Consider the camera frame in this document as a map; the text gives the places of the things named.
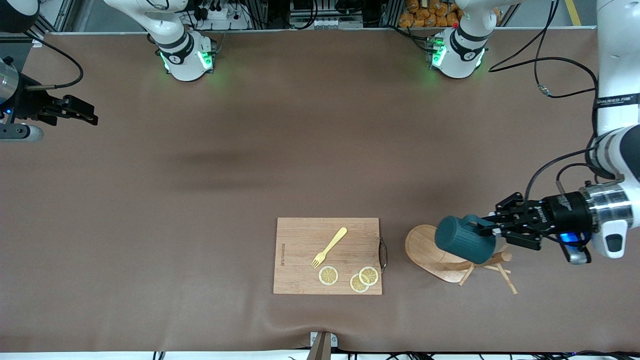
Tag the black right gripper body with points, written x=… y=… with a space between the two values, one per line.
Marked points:
x=31 y=104

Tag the wooden mug tree rack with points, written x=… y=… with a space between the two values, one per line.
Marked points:
x=420 y=250

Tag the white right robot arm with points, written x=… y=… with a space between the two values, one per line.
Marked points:
x=185 y=65

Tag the dark green ribbed mug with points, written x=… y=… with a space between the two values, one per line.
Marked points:
x=462 y=242

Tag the grey metal camera bracket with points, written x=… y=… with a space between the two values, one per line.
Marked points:
x=321 y=350

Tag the aluminium frame profile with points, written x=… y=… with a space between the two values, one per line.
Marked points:
x=55 y=20

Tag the lemon slice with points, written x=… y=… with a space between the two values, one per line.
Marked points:
x=356 y=286
x=328 y=275
x=369 y=275

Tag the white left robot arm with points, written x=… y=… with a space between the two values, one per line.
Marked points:
x=615 y=60

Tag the orange snack packs pile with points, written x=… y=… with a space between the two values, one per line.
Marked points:
x=420 y=15

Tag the white power strip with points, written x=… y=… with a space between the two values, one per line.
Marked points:
x=225 y=17

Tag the yellow plastic fork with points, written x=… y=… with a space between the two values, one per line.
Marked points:
x=334 y=242

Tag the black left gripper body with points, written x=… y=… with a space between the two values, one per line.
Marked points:
x=564 y=212

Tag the bamboo cutting board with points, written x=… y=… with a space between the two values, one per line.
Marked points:
x=300 y=260

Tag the brown table mat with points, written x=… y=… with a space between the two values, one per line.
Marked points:
x=200 y=300

